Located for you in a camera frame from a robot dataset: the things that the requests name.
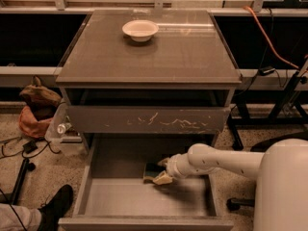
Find green and yellow sponge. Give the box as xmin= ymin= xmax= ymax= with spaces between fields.
xmin=142 ymin=163 xmax=165 ymax=183

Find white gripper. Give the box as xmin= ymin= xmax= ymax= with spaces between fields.
xmin=153 ymin=154 xmax=190 ymax=186

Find grey drawer cabinet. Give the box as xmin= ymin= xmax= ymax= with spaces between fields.
xmin=56 ymin=10 xmax=241 ymax=147

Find open grey middle drawer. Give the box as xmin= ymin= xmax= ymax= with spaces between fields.
xmin=59 ymin=135 xmax=233 ymax=231

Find black table stand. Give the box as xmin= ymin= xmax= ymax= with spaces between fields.
xmin=227 ymin=60 xmax=308 ymax=151

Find clear plastic bin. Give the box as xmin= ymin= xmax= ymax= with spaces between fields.
xmin=45 ymin=103 xmax=87 ymax=156

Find white bowl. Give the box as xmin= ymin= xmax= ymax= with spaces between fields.
xmin=122 ymin=20 xmax=159 ymax=42

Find black power adapter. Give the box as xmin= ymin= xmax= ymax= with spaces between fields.
xmin=23 ymin=141 xmax=38 ymax=154

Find black shoe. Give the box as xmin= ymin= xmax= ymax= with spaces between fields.
xmin=38 ymin=185 xmax=73 ymax=231

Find black tripod leg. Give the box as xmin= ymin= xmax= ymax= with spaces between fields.
xmin=10 ymin=158 xmax=36 ymax=205

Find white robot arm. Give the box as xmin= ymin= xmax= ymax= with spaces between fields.
xmin=154 ymin=139 xmax=308 ymax=231

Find black office chair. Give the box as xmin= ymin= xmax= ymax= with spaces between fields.
xmin=226 ymin=132 xmax=308 ymax=211

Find orange cable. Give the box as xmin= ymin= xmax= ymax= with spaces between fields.
xmin=243 ymin=5 xmax=300 ymax=70

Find brown and orange cloth bags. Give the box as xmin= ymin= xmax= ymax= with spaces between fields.
xmin=18 ymin=76 xmax=62 ymax=139

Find black power brick on rail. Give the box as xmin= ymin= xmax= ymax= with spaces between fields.
xmin=258 ymin=66 xmax=275 ymax=76

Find scratched grey top drawer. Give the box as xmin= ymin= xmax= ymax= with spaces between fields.
xmin=67 ymin=106 xmax=230 ymax=134

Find white trouser leg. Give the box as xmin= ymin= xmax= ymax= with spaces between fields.
xmin=0 ymin=204 xmax=41 ymax=231

